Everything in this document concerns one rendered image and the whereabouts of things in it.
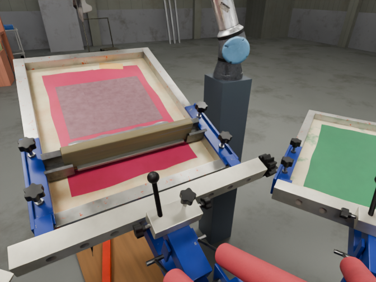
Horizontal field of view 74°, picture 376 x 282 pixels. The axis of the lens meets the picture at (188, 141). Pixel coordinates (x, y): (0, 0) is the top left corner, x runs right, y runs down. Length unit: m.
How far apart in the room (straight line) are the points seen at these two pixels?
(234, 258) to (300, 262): 1.51
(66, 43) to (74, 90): 8.13
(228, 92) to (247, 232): 1.19
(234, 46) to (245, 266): 0.86
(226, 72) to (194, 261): 0.94
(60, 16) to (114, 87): 8.24
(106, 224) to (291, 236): 1.72
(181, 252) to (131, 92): 0.71
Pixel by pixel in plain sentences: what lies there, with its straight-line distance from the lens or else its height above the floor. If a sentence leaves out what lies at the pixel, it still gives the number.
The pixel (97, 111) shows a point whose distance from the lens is 1.01.
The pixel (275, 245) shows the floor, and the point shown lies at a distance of 2.07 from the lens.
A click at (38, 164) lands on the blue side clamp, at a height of 1.16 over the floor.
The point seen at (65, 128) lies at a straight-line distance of 0.96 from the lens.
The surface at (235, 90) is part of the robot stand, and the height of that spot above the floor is 1.15.
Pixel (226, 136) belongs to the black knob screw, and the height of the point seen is 1.17.
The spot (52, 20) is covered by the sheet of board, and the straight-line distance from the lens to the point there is 9.30.
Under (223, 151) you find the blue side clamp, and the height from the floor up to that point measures 1.11.
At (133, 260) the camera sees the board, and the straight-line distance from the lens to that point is 1.91.
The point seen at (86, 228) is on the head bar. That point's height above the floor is 1.11.
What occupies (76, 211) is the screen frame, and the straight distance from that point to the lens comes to 0.72.
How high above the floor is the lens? 1.57
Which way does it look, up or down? 30 degrees down
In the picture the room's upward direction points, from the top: straight up
